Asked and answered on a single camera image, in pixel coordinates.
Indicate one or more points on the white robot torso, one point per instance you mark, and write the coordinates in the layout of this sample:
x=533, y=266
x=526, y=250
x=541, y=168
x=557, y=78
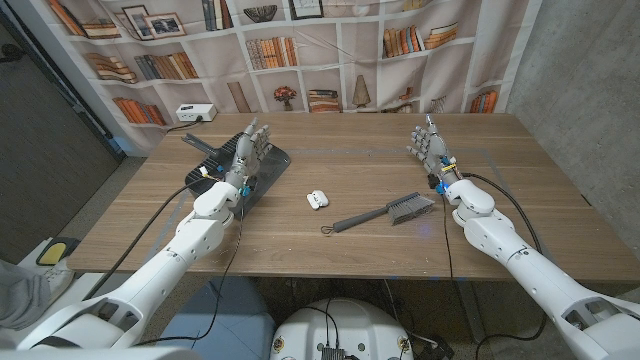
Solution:
x=345, y=325

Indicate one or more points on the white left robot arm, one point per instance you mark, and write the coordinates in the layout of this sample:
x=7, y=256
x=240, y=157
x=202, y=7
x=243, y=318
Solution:
x=165, y=270

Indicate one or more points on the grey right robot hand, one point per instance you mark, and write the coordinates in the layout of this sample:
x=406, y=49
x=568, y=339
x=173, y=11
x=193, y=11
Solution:
x=435, y=150

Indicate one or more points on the white sneaker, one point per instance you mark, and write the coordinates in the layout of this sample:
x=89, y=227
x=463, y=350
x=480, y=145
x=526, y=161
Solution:
x=57, y=282

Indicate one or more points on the grey table leg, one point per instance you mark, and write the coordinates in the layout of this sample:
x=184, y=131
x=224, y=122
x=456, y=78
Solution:
x=470, y=310

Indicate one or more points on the yellow foot pedal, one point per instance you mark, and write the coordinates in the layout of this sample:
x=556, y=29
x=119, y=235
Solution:
x=52, y=252

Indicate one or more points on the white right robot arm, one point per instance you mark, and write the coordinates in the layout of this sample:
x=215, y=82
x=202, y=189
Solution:
x=540, y=280

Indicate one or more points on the printed bookshelf backdrop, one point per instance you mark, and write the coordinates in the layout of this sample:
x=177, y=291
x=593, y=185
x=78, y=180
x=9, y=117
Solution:
x=350, y=65

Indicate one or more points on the dark grey dustpan tray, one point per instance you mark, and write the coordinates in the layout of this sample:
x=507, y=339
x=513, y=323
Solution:
x=270, y=170

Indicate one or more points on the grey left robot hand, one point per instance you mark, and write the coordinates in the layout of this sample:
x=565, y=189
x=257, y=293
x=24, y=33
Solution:
x=242, y=160

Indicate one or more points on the grey hand brush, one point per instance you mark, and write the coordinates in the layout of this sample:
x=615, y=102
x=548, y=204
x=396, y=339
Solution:
x=360, y=219

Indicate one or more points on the black power adapter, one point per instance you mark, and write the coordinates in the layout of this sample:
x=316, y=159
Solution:
x=436, y=348

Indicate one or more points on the white AirPods case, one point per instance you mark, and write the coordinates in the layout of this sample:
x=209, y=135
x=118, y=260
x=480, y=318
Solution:
x=317, y=200

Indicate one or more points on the black box on torso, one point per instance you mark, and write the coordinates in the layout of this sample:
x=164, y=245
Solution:
x=332, y=353

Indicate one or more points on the person's leg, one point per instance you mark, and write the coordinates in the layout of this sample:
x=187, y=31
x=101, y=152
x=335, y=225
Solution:
x=17, y=300

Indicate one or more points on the white power strip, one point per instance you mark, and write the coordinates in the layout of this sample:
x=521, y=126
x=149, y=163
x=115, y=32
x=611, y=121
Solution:
x=196, y=112

